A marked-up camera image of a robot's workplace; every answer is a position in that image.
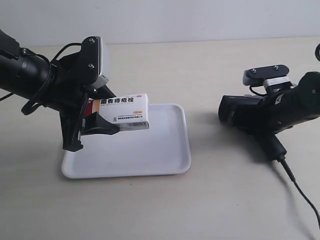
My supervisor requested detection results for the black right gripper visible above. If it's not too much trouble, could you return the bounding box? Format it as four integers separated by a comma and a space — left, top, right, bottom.
237, 71, 320, 136

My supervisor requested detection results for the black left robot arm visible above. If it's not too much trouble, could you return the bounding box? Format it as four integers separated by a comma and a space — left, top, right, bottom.
0, 32, 120, 152

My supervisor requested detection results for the black handheld barcode scanner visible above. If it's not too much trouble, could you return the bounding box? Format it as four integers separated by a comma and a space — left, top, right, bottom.
218, 95, 287, 163

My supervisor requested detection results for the black scanner cable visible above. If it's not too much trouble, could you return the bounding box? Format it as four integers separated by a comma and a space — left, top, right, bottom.
276, 155, 320, 238

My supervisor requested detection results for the white red medicine box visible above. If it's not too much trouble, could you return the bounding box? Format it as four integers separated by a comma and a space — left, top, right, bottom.
84, 93, 150, 131

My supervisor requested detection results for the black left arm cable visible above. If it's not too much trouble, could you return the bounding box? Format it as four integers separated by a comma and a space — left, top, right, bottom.
0, 42, 83, 116

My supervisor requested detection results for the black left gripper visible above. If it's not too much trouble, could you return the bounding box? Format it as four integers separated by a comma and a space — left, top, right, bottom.
51, 52, 120, 152

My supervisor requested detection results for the white rectangular plastic tray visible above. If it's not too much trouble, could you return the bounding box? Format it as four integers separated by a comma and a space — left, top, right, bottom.
61, 103, 191, 179

